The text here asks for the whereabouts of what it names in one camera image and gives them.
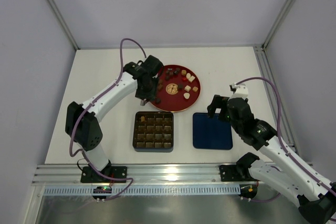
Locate metal serving tongs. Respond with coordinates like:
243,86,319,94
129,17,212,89
140,100,147,106

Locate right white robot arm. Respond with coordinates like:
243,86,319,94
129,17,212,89
207,83,335,223

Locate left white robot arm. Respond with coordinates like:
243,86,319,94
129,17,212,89
65,55,163,171

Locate white heart chocolate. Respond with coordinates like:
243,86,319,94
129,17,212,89
183,93,190,100

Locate white pyramid chocolate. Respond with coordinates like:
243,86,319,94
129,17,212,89
184,86,191,92

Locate white square chocolate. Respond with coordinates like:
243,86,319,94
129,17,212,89
188,76,195,82

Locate blue chocolate box with tray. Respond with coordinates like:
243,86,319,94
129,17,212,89
132,111,174,153

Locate blue box lid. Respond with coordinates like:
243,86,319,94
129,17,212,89
192,112,233,151

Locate round red tray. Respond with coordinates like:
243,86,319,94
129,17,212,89
151,65,201,112

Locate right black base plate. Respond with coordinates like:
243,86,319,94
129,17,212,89
219,164,256,182

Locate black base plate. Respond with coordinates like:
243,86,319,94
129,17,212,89
80,165,128,184
219,164,256,182

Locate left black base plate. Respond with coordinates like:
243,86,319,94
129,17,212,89
80,165,128,184

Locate slotted cable duct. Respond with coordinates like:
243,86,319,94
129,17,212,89
43,184,240,196

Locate aluminium front rail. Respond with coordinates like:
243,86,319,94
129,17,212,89
31,163,289,186

